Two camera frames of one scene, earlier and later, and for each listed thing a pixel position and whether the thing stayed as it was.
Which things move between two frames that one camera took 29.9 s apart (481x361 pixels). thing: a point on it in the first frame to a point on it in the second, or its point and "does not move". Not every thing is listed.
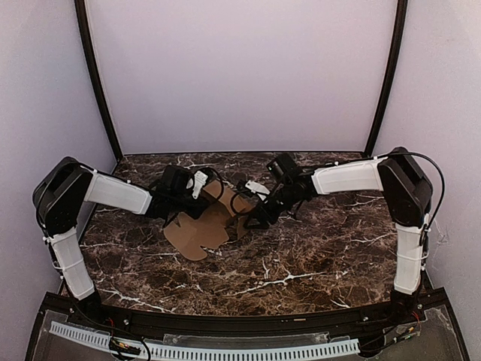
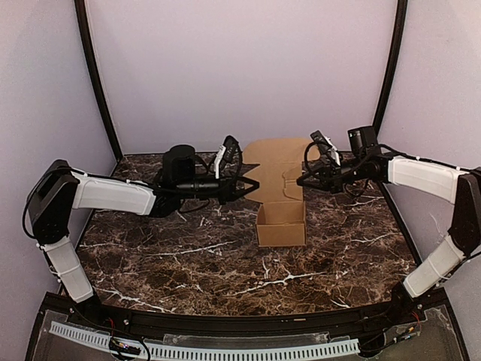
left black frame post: x=80 y=11 does not move
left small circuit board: x=123 y=347 does not move
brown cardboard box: x=209 y=229 to x=281 y=210
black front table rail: x=232 y=325 does not move
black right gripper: x=263 y=211 to x=331 y=179
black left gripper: x=195 y=212 to x=227 y=188
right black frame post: x=399 y=32 does not move
